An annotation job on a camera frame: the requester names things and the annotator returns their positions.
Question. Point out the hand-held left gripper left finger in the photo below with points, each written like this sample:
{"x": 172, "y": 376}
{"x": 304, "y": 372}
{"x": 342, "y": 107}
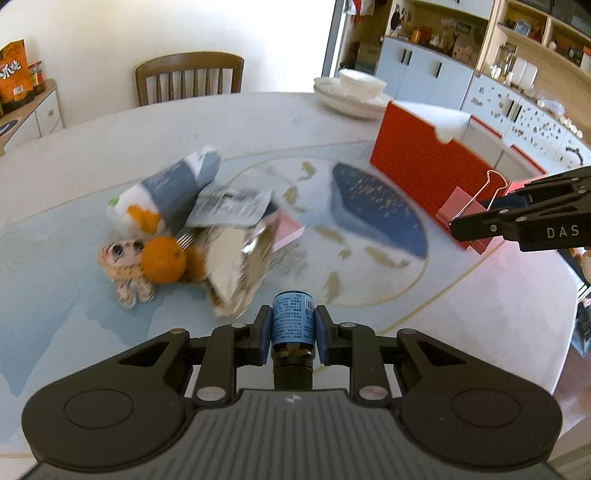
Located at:
{"x": 264, "y": 334}

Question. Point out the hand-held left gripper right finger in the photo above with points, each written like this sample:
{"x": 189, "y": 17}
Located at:
{"x": 322, "y": 334}

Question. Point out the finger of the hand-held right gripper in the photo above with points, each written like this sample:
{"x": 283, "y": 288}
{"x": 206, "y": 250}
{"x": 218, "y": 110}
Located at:
{"x": 489, "y": 226}
{"x": 561, "y": 181}

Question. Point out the brown bottle with blue label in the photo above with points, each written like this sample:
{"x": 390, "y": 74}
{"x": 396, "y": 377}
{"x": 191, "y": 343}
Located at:
{"x": 292, "y": 323}

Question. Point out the pink binder clip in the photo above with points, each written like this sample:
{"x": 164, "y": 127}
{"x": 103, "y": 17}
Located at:
{"x": 455, "y": 203}

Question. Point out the orange cardboard box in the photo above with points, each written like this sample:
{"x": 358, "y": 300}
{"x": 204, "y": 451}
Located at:
{"x": 406, "y": 147}

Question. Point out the blue white plastic packet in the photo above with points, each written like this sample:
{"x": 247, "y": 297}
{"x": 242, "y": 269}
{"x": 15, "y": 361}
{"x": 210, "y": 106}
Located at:
{"x": 178, "y": 182}

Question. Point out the white marble desktop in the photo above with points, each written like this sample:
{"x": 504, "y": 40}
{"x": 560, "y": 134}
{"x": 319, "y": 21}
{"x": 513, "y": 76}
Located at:
{"x": 184, "y": 124}

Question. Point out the white cabinet with speckled print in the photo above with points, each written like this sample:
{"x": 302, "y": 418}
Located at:
{"x": 526, "y": 120}

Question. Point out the silver foil packet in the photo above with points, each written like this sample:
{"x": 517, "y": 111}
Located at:
{"x": 233, "y": 263}

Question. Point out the pink sticky note pad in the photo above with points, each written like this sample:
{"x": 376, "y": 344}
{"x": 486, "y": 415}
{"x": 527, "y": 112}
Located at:
{"x": 288, "y": 230}

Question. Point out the white canister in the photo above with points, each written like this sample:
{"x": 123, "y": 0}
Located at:
{"x": 526, "y": 73}

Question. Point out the orange tangerine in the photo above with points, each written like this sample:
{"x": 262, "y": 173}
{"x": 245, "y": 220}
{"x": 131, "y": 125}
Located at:
{"x": 162, "y": 259}

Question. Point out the grey printed paper packet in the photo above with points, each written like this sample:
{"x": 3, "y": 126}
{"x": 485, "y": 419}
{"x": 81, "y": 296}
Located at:
{"x": 231, "y": 205}

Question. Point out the striped tiger plush toy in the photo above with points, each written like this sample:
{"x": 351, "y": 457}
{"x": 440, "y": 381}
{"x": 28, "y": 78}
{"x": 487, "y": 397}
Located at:
{"x": 121, "y": 258}

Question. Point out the white ceramic plate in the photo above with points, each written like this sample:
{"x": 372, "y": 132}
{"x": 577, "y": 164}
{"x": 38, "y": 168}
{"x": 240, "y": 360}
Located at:
{"x": 355, "y": 113}

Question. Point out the white orange plush toy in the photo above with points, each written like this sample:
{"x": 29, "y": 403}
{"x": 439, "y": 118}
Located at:
{"x": 131, "y": 207}

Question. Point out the white ceramic bowl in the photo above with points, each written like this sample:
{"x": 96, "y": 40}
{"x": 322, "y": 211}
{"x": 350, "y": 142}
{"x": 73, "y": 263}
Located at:
{"x": 362, "y": 83}

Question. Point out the brown cardboard box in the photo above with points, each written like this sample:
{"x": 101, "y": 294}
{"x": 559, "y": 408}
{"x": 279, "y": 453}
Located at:
{"x": 368, "y": 57}

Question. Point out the stack of white plates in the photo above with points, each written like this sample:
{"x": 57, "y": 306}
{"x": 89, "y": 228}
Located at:
{"x": 330, "y": 92}

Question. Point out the brown wooden chair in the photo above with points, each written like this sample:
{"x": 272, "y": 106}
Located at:
{"x": 189, "y": 74}

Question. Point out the white side cabinet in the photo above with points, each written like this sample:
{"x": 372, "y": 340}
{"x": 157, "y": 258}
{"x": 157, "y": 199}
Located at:
{"x": 44, "y": 113}

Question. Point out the glass jar with red label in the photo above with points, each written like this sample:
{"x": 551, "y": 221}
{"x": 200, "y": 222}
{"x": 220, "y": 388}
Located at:
{"x": 37, "y": 77}

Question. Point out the orange snack bag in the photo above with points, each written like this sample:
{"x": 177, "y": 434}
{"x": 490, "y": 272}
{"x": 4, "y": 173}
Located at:
{"x": 14, "y": 74}

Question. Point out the wooden wall shelf unit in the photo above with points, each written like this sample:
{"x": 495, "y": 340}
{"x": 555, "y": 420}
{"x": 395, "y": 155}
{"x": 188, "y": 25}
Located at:
{"x": 561, "y": 69}

